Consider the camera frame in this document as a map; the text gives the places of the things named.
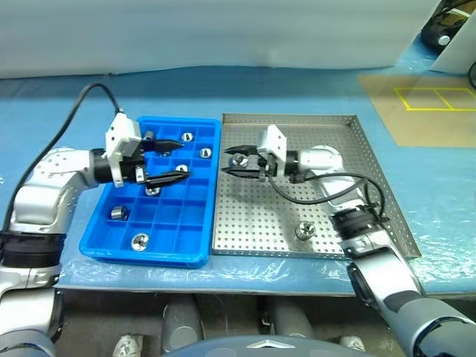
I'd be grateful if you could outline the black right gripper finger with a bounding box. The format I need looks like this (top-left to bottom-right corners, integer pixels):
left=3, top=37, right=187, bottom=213
left=220, top=167, right=262, bottom=182
left=223, top=144, right=258, bottom=157

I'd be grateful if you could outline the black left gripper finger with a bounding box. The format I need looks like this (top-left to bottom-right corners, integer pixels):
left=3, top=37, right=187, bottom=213
left=144, top=170, right=192, bottom=189
left=142, top=138, right=186, bottom=153

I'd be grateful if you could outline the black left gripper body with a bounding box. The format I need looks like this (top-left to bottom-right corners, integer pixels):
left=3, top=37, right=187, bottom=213
left=121, top=138, right=149, bottom=184

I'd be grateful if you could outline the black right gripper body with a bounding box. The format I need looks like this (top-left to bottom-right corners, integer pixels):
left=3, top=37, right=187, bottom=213
left=247, top=152, right=279, bottom=182

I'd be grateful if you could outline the blue compartment tray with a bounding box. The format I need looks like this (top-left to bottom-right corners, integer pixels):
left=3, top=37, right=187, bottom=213
left=78, top=115, right=223, bottom=269

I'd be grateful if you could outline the perforated metal tray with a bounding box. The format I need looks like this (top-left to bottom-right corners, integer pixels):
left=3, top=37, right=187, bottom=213
left=210, top=112, right=423, bottom=261

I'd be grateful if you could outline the blue plastic table film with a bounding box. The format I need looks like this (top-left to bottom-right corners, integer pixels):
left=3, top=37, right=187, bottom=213
left=0, top=66, right=476, bottom=298

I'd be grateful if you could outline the white foam backdrop sheet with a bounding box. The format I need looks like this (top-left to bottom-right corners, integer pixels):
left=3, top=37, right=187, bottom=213
left=0, top=0, right=443, bottom=79

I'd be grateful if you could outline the grey rounded cylinder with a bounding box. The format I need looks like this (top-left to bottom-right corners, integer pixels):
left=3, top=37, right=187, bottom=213
left=273, top=299, right=315, bottom=339
left=161, top=297, right=204, bottom=353

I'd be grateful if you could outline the brown cardboard mat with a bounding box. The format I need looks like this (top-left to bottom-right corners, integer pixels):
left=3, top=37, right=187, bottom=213
left=358, top=72, right=476, bottom=148

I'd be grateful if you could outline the white shoe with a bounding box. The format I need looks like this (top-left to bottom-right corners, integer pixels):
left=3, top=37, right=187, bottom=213
left=338, top=336, right=366, bottom=353
left=115, top=334, right=145, bottom=354

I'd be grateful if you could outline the blue-grey rounded shell with emblem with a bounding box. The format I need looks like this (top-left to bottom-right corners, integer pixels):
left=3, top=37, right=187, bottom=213
left=159, top=334, right=347, bottom=357

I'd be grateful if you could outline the black wheeled device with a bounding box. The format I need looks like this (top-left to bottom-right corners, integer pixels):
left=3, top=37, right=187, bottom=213
left=419, top=0, right=476, bottom=49

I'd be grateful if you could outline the white panel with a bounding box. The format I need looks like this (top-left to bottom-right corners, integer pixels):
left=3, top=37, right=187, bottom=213
left=429, top=18, right=476, bottom=77

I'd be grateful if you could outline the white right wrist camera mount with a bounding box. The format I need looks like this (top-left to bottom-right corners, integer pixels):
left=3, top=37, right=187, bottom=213
left=256, top=125, right=288, bottom=176

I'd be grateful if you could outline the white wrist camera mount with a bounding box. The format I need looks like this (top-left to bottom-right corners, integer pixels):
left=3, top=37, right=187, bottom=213
left=103, top=113, right=142, bottom=187
left=256, top=125, right=288, bottom=176

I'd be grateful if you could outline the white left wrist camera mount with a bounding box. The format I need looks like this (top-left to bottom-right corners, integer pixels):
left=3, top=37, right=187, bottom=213
left=103, top=113, right=142, bottom=187

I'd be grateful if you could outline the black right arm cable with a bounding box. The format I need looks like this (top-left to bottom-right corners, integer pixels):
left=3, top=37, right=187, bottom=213
left=266, top=174, right=391, bottom=224

